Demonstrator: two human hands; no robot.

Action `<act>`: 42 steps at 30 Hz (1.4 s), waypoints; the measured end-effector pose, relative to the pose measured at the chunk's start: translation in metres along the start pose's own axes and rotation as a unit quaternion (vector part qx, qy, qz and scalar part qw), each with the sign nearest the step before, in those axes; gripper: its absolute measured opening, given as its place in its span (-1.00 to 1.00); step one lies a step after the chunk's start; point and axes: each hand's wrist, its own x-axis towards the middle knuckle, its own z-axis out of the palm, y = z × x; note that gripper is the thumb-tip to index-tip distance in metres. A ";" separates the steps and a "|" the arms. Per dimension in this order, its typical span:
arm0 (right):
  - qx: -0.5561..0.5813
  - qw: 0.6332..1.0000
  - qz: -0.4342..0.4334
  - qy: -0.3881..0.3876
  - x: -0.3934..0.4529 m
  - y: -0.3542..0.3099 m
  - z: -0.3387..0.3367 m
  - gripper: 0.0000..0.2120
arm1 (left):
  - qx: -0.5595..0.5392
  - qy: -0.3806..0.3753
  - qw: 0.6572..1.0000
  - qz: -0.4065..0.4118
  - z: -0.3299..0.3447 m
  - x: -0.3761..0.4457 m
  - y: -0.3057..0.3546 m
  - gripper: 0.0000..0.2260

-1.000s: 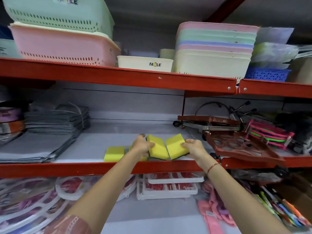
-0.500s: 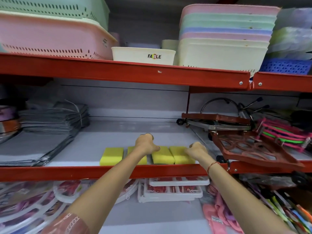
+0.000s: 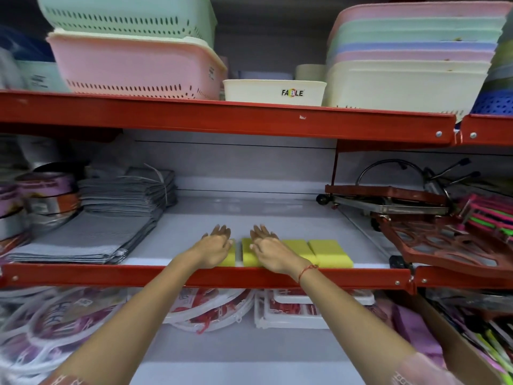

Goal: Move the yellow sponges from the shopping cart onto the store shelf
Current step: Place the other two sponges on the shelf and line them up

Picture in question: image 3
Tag lavender plastic basin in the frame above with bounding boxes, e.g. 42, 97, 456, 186
325, 41, 499, 59

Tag cream round container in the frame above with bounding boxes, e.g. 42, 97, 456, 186
294, 64, 328, 83

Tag purple folded cloth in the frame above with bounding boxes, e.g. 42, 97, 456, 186
391, 304, 444, 357

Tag stack of light grey cloths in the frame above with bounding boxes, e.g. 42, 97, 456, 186
6, 210, 159, 265

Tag person's left forearm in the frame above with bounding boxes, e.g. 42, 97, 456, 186
50, 250, 211, 385

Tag red string bracelet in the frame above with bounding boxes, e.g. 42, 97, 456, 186
298, 264, 320, 286

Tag mint slotted laundry basket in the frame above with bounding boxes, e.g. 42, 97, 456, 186
35, 0, 218, 49

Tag red plastic lattice wheeled trolley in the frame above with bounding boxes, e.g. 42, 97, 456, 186
375, 215, 513, 280

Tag clear plastic bag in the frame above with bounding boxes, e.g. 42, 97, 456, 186
0, 47, 26, 91

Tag blue perforated plastic basket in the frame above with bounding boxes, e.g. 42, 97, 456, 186
469, 89, 513, 117

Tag blue plastic container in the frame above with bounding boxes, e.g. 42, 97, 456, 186
0, 24, 56, 64

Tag black wire stand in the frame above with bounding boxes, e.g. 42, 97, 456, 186
354, 157, 481, 197

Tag yellow sponge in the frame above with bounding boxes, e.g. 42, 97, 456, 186
218, 240, 237, 268
307, 239, 355, 269
242, 237, 263, 268
280, 239, 320, 266

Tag pink plastic basin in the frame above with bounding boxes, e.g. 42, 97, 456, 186
325, 49, 496, 65
327, 0, 513, 47

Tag person's left hand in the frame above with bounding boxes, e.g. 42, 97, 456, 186
188, 224, 236, 270

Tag mint plastic basin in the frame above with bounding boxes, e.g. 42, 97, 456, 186
328, 16, 508, 47

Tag bunch of colourful packaged sticks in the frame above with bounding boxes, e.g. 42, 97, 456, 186
437, 300, 513, 385

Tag pale mint plastic box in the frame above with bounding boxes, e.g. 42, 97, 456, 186
15, 59, 72, 94

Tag clear wrapped packets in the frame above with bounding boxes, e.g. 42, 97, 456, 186
424, 287, 513, 313

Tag person's right forearm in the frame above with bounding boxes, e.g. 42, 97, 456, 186
298, 268, 417, 385

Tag small cream plastic box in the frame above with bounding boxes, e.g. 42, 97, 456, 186
222, 79, 328, 107

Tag green plastic basin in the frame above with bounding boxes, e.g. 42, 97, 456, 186
480, 29, 513, 93

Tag pink green clothes hangers bundle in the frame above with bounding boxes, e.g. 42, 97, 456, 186
456, 193, 513, 237

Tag steel pot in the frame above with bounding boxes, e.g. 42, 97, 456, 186
15, 134, 87, 173

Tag person's right hand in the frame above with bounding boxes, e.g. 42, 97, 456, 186
249, 224, 312, 277

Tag pink slotted laundry basket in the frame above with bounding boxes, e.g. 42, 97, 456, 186
46, 28, 228, 101

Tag brown cardboard box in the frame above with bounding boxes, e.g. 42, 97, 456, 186
415, 293, 508, 385

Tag red steel wheeled trolley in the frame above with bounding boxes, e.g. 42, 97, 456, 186
315, 184, 450, 217

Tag purple orange label tin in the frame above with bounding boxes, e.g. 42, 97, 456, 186
15, 171, 81, 227

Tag orange packet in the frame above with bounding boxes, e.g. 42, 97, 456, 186
0, 232, 31, 257

